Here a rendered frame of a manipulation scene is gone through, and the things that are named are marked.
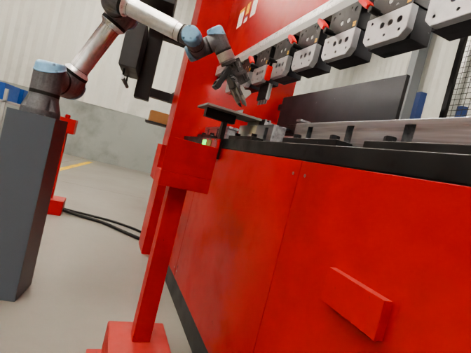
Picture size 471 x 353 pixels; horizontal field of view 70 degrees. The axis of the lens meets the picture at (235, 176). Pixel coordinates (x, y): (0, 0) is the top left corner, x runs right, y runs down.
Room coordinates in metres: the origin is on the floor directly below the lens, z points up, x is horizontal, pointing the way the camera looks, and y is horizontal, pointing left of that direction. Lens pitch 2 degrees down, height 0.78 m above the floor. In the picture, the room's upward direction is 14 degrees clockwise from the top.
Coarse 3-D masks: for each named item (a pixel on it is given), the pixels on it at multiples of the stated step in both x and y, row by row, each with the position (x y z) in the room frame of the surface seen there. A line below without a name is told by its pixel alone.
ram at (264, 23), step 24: (240, 0) 2.23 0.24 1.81; (264, 0) 1.81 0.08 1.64; (288, 0) 1.52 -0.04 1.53; (312, 0) 1.31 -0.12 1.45; (264, 24) 1.73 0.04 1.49; (288, 24) 1.46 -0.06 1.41; (312, 24) 1.27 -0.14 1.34; (240, 48) 2.00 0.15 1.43; (264, 48) 1.65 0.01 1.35; (216, 72) 2.39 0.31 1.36
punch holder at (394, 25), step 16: (384, 0) 0.92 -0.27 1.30; (400, 0) 0.87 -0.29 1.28; (416, 0) 0.83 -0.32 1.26; (384, 16) 0.90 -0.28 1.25; (400, 16) 0.85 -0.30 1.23; (416, 16) 0.84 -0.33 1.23; (368, 32) 0.95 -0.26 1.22; (384, 32) 0.89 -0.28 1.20; (400, 32) 0.84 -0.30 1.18; (416, 32) 0.84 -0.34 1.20; (384, 48) 0.92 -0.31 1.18; (400, 48) 0.90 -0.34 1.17; (416, 48) 0.88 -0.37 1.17
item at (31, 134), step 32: (32, 128) 1.34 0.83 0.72; (64, 128) 1.51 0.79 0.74; (0, 160) 1.32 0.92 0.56; (32, 160) 1.35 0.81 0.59; (0, 192) 1.33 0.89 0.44; (32, 192) 1.35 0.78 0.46; (0, 224) 1.33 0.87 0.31; (32, 224) 1.37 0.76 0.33; (0, 256) 1.34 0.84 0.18; (32, 256) 1.46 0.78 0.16; (0, 288) 1.35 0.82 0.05
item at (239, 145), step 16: (224, 144) 1.52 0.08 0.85; (240, 144) 1.34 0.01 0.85; (256, 144) 1.21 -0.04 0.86; (272, 144) 1.09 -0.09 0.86; (288, 144) 0.99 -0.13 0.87; (304, 144) 0.91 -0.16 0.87; (320, 160) 0.83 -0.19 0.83; (336, 160) 0.77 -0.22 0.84; (352, 160) 0.73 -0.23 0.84; (368, 160) 0.68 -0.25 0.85; (384, 160) 0.64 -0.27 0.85; (400, 160) 0.61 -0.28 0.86; (416, 160) 0.58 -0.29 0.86; (432, 160) 0.55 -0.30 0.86; (448, 160) 0.53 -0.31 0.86; (464, 160) 0.50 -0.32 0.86; (416, 176) 0.57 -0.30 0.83; (432, 176) 0.54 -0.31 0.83; (448, 176) 0.52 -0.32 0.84; (464, 176) 0.50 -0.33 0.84
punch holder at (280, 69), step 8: (288, 40) 1.42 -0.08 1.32; (296, 40) 1.39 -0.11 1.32; (280, 48) 1.47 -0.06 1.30; (288, 48) 1.40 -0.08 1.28; (280, 56) 1.45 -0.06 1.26; (288, 56) 1.38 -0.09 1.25; (272, 64) 1.51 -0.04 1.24; (280, 64) 1.42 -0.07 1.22; (288, 64) 1.38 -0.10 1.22; (272, 72) 1.49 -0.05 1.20; (280, 72) 1.41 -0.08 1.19; (288, 72) 1.39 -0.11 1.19; (272, 80) 1.52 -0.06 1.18; (280, 80) 1.48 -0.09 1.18; (288, 80) 1.45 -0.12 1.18; (296, 80) 1.42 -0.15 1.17
